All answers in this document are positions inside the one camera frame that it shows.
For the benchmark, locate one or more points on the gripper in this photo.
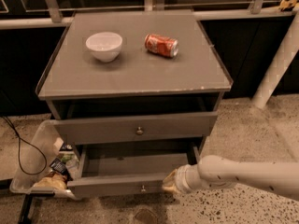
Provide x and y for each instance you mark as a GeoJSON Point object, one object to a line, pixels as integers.
{"type": "Point", "coordinates": [181, 180]}

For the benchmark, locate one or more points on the grey drawer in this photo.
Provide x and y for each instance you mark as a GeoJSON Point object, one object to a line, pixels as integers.
{"type": "Point", "coordinates": [135, 128]}
{"type": "Point", "coordinates": [130, 168]}

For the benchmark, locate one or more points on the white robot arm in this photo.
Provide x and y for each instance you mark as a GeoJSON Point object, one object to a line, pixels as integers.
{"type": "Point", "coordinates": [215, 172]}

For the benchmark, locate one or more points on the grey drawer cabinet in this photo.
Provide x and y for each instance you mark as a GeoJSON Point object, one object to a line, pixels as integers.
{"type": "Point", "coordinates": [137, 82]}

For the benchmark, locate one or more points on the yellow snack bag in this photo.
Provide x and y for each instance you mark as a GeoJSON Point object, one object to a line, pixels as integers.
{"type": "Point", "coordinates": [53, 180]}

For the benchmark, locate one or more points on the dark blue snack packet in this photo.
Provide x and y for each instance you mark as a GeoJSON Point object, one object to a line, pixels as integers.
{"type": "Point", "coordinates": [58, 166]}

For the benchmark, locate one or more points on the clear plastic storage bin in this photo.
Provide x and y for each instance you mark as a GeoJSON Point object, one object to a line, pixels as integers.
{"type": "Point", "coordinates": [35, 164]}

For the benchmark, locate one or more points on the red soda can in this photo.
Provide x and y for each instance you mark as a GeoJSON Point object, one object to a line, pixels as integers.
{"type": "Point", "coordinates": [161, 45]}

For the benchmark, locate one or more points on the white ceramic bowl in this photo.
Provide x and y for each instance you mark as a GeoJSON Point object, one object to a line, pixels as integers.
{"type": "Point", "coordinates": [104, 46]}

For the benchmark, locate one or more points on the white support pole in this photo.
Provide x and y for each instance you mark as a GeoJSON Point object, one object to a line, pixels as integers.
{"type": "Point", "coordinates": [279, 65]}

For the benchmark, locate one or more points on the metal railing frame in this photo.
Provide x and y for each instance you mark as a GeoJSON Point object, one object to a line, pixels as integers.
{"type": "Point", "coordinates": [23, 14]}

